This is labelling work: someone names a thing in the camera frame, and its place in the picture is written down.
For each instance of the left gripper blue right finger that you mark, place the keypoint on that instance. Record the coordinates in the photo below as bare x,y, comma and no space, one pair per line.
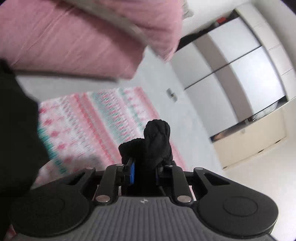
172,183

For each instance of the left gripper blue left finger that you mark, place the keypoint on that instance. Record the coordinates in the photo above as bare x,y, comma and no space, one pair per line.
110,180

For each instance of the black pants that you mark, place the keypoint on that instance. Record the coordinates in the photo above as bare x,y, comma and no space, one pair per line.
56,137

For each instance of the patterned red green blanket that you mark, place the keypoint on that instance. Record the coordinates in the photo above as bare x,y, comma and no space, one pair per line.
90,166

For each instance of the cream door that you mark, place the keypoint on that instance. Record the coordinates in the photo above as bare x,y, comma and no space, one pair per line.
246,142

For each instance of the beige cloth on bed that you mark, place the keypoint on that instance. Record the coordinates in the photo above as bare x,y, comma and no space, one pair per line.
172,95

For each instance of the grey bed sheet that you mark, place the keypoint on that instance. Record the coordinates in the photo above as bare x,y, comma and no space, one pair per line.
154,77

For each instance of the white grey wardrobe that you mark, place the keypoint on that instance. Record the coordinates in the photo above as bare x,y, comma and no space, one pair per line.
235,71

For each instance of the lower pink pillow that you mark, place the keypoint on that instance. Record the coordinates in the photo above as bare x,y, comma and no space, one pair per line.
55,37

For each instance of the pink pillow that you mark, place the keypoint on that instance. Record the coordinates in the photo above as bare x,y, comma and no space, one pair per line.
55,37
157,24

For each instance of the upper pink pillow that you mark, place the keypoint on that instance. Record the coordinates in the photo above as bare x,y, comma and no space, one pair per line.
157,24

